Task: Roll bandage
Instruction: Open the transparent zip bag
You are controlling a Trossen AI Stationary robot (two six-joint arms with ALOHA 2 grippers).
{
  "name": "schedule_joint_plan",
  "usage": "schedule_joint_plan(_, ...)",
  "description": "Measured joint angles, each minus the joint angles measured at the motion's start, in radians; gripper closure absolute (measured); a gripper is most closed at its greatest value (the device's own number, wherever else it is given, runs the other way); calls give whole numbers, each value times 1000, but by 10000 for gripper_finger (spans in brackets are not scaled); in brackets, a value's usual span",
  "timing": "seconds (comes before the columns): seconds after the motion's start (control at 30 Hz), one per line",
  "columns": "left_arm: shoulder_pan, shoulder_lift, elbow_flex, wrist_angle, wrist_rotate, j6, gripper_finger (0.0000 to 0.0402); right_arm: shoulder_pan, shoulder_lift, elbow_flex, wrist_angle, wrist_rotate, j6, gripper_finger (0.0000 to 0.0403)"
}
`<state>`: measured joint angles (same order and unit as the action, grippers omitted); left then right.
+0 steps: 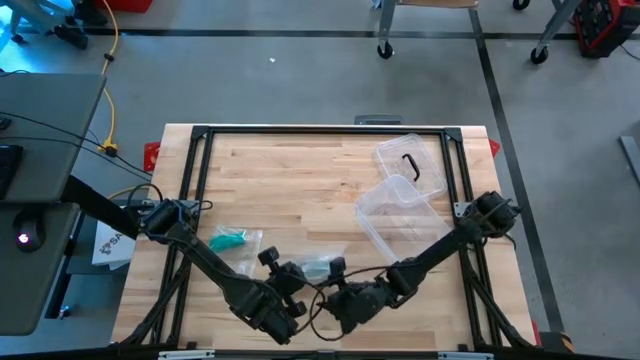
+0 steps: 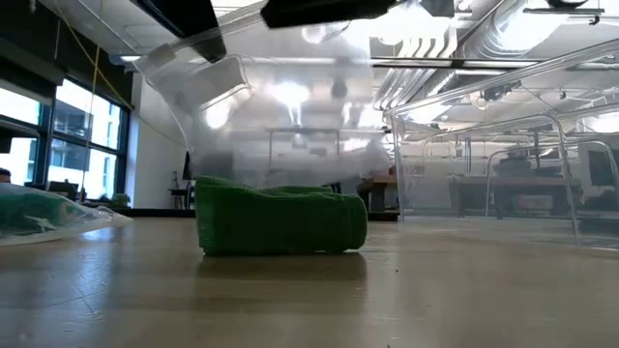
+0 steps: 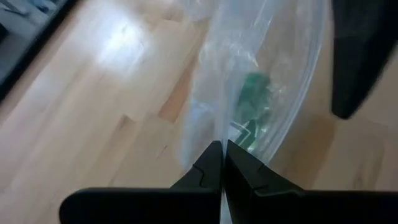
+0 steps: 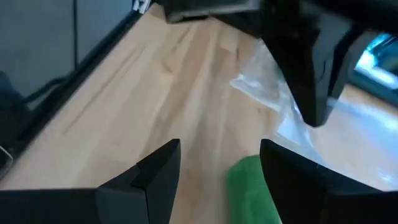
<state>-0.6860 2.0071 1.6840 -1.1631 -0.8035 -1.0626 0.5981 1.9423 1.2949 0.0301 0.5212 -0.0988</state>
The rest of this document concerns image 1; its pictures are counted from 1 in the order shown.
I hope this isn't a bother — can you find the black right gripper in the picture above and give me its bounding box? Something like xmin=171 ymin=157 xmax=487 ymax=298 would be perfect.
xmin=324 ymin=256 xmax=396 ymax=336

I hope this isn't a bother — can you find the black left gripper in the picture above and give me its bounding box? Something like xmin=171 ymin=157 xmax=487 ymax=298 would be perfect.
xmin=257 ymin=245 xmax=309 ymax=320

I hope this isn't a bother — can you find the light green elastic bandage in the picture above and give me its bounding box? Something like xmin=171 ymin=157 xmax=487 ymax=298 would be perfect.
xmin=302 ymin=259 xmax=332 ymax=280

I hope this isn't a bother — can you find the clear plastic bag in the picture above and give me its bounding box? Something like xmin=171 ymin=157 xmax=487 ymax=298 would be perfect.
xmin=205 ymin=224 xmax=264 ymax=277
xmin=284 ymin=243 xmax=351 ymax=282

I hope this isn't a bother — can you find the teal elastic bandage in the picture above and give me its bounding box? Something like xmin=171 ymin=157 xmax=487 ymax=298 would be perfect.
xmin=208 ymin=232 xmax=247 ymax=253

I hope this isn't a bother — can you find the clear plastic storage box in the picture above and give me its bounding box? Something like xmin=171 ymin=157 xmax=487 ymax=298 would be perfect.
xmin=354 ymin=173 xmax=454 ymax=266

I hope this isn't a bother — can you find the clear lid with black handle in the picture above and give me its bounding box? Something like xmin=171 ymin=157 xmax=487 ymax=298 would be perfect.
xmin=373 ymin=133 xmax=448 ymax=202

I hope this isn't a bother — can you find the white printed paper sheet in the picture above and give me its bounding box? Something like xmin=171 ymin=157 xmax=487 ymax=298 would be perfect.
xmin=91 ymin=223 xmax=137 ymax=271

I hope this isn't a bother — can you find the grey metal plate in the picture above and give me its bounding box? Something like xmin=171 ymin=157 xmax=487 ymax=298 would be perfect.
xmin=354 ymin=114 xmax=404 ymax=126

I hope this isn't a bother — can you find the black computer mouse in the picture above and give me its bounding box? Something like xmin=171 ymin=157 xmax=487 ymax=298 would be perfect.
xmin=12 ymin=209 xmax=46 ymax=254

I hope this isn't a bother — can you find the grey table leg with caster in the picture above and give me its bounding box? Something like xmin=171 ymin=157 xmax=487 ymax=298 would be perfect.
xmin=376 ymin=0 xmax=401 ymax=60
xmin=529 ymin=0 xmax=584 ymax=65

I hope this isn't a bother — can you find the grey desk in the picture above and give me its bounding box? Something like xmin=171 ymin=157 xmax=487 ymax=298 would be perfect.
xmin=0 ymin=73 xmax=107 ymax=337

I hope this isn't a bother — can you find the black keyboard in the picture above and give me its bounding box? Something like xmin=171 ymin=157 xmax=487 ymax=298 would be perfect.
xmin=0 ymin=144 xmax=24 ymax=201

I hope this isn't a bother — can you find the red plastic bin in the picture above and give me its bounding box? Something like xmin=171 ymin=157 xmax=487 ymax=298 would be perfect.
xmin=92 ymin=0 xmax=154 ymax=14

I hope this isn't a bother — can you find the office chair base with casters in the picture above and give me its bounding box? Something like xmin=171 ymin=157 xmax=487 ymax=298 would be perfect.
xmin=9 ymin=0 xmax=109 ymax=50

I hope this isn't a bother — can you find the red and black crate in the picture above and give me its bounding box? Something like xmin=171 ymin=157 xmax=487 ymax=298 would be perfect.
xmin=572 ymin=0 xmax=640 ymax=59

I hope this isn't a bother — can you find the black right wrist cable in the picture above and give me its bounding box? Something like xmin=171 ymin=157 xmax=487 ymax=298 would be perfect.
xmin=308 ymin=266 xmax=394 ymax=343

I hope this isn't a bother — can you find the silver metal bracket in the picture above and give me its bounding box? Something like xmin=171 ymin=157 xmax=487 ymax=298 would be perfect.
xmin=438 ymin=351 xmax=494 ymax=360
xmin=158 ymin=349 xmax=216 ymax=360

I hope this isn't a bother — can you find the black aluminium table frame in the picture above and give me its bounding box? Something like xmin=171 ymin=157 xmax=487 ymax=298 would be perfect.
xmin=112 ymin=123 xmax=544 ymax=351

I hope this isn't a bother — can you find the yellow cable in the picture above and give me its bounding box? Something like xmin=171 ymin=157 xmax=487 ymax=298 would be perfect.
xmin=99 ymin=0 xmax=151 ymax=199

